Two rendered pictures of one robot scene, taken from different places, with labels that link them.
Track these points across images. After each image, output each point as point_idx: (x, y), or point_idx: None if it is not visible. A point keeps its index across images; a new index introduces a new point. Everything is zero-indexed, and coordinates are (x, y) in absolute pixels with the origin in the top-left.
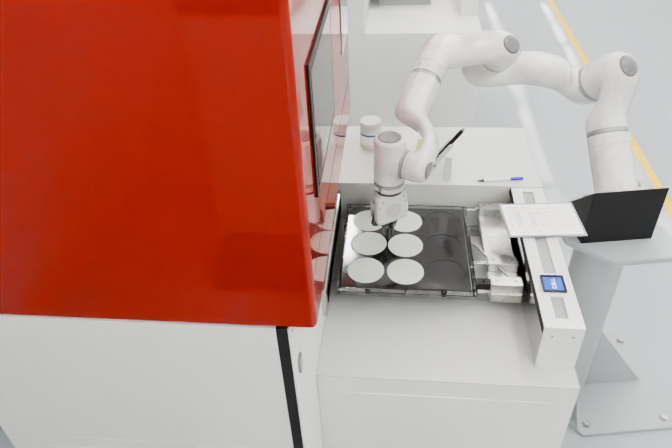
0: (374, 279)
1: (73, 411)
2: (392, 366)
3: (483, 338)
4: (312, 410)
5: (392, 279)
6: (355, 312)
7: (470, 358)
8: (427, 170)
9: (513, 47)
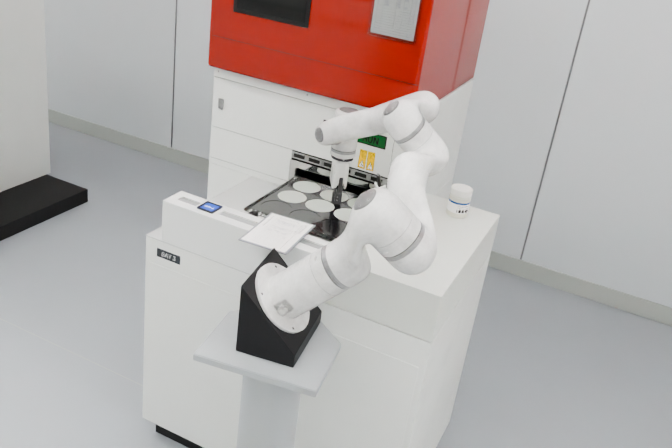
0: (294, 186)
1: None
2: (233, 193)
3: None
4: (232, 174)
5: (288, 190)
6: None
7: None
8: (317, 131)
9: (386, 109)
